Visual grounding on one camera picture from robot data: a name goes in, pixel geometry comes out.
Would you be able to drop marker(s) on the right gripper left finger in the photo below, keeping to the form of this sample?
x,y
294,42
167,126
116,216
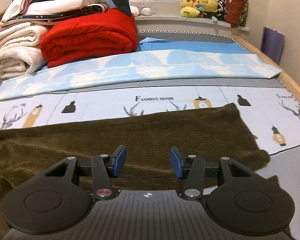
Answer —
x,y
101,168

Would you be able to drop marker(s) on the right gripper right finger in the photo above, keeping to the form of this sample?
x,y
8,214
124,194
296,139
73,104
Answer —
x,y
193,169

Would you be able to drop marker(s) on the brown corduroy pants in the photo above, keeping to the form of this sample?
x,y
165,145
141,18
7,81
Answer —
x,y
210,133

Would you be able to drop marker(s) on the white printed bed sheet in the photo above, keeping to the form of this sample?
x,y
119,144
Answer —
x,y
271,114

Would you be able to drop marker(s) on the light blue patterned blanket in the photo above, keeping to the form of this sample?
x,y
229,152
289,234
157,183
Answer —
x,y
138,66

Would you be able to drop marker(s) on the blue flat sheet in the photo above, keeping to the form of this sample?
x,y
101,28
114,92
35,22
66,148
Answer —
x,y
149,43

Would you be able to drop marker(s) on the red folded blanket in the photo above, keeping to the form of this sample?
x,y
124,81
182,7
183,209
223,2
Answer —
x,y
96,35

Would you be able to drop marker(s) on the cream folded blanket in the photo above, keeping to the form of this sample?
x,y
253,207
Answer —
x,y
20,52

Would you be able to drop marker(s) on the purple bag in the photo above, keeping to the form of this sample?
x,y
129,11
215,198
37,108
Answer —
x,y
272,44

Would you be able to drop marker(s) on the yellow plush toys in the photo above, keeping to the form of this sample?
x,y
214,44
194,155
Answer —
x,y
199,8

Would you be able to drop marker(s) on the white plush toy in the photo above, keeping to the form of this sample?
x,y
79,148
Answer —
x,y
141,7

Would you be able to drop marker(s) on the dark red cushion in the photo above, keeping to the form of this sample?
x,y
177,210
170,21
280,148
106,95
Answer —
x,y
237,11

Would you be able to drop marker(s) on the wooden bed frame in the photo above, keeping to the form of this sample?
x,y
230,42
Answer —
x,y
200,27

